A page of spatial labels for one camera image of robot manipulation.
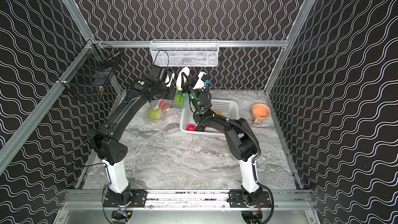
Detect orange ceramic cup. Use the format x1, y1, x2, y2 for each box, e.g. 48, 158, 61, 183
251, 103, 271, 123

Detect clear zip top bag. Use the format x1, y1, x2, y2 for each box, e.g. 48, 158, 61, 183
146, 91, 188, 121

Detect white wire wall basket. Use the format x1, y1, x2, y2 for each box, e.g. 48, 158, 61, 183
149, 39, 220, 67

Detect green cabbage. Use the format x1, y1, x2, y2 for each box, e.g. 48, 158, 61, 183
147, 107, 163, 120

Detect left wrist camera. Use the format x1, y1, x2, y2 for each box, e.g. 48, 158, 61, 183
164, 69, 175, 88

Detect white plastic perforated basket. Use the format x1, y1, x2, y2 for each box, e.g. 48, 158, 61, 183
180, 99, 240, 136

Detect red strawberry front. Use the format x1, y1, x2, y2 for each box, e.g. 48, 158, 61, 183
186, 124, 196, 131

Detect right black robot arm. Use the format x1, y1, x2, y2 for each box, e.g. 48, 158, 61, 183
176, 71, 269, 206

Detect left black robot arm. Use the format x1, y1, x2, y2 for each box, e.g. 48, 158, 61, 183
88, 65, 176, 207

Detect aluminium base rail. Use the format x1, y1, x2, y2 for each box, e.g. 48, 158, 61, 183
62, 189, 313, 211

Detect black wire wall basket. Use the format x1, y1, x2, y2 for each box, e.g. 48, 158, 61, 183
63, 44, 121, 101

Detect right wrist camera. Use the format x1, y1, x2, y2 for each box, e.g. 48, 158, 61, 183
193, 72, 211, 90

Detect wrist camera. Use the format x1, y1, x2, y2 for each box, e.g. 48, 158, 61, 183
193, 72, 211, 90
164, 69, 175, 88

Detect red strawberry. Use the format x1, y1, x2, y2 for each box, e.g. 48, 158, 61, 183
186, 124, 196, 131
159, 102, 170, 111

